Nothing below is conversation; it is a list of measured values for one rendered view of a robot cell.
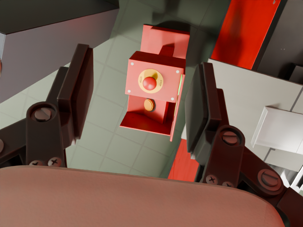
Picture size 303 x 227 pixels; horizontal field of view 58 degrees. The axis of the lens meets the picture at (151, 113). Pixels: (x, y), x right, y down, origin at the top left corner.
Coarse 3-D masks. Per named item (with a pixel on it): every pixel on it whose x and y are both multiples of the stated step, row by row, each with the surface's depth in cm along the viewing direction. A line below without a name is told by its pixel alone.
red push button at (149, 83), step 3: (144, 78) 75; (147, 78) 75; (150, 78) 75; (153, 78) 75; (144, 81) 75; (147, 81) 75; (150, 81) 75; (153, 81) 75; (144, 84) 75; (147, 84) 75; (150, 84) 75; (153, 84) 75; (156, 84) 75; (144, 87) 76; (147, 87) 76; (150, 87) 75; (153, 87) 75; (150, 90) 76
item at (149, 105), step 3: (147, 99) 87; (150, 99) 87; (144, 102) 87; (147, 102) 86; (150, 102) 86; (153, 102) 86; (144, 105) 88; (147, 105) 87; (150, 105) 86; (153, 105) 86; (147, 108) 87; (150, 108) 86; (153, 108) 86
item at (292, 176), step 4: (300, 168) 59; (292, 172) 61; (296, 172) 60; (300, 172) 59; (288, 176) 63; (292, 176) 61; (296, 176) 59; (300, 176) 59; (288, 180) 62; (292, 180) 61; (296, 180) 60; (300, 180) 61; (292, 184) 60; (296, 184) 60; (300, 184) 61; (300, 188) 60
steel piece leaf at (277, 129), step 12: (264, 108) 54; (264, 120) 53; (276, 120) 55; (288, 120) 54; (300, 120) 54; (264, 132) 56; (276, 132) 56; (288, 132) 55; (300, 132) 55; (252, 144) 56; (264, 144) 57; (276, 144) 57; (288, 144) 56
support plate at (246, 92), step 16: (224, 64) 52; (224, 80) 53; (240, 80) 52; (256, 80) 52; (272, 80) 52; (240, 96) 54; (256, 96) 53; (272, 96) 53; (288, 96) 52; (240, 112) 55; (256, 112) 55; (240, 128) 56; (256, 144) 57; (272, 160) 58; (288, 160) 58
